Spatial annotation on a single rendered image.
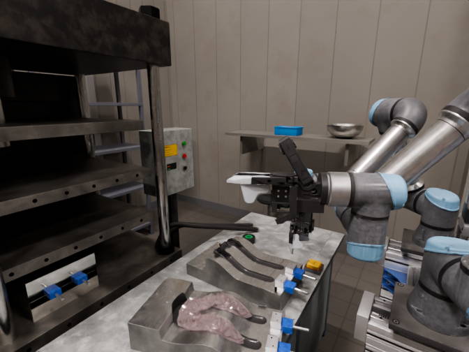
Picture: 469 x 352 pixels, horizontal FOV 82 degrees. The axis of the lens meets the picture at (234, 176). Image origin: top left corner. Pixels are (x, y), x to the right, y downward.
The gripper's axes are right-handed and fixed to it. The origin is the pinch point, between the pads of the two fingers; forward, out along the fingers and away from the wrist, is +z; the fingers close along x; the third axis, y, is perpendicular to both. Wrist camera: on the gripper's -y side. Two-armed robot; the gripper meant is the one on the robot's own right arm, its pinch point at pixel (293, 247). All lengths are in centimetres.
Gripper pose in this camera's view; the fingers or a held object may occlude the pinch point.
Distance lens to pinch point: 125.2
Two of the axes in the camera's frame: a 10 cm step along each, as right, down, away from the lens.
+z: 0.0, 9.7, 2.5
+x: 5.4, -2.1, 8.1
